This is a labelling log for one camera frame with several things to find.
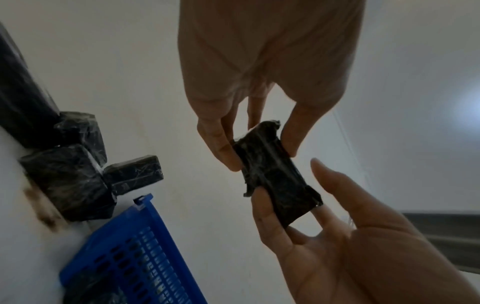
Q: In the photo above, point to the person's right hand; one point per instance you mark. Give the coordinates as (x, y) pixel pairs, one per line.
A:
(270, 38)

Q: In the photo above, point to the person's left hand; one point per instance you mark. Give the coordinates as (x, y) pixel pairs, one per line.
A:
(356, 261)

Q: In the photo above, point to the black plastic-wrapped packet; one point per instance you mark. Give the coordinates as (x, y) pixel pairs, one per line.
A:
(275, 175)

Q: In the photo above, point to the small black wrapped box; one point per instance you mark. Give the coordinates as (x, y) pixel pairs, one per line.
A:
(135, 173)

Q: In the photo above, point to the blue plastic basket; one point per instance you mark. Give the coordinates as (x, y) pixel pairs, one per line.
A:
(127, 252)

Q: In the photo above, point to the large black wrapped block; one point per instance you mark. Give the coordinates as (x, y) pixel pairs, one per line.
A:
(67, 181)

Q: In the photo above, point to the tall black case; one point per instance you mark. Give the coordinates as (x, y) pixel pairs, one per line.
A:
(22, 98)

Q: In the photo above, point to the black wrapped packet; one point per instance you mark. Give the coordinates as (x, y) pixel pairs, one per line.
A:
(93, 288)

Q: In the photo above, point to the grey wall rail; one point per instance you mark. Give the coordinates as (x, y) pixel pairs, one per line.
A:
(446, 231)

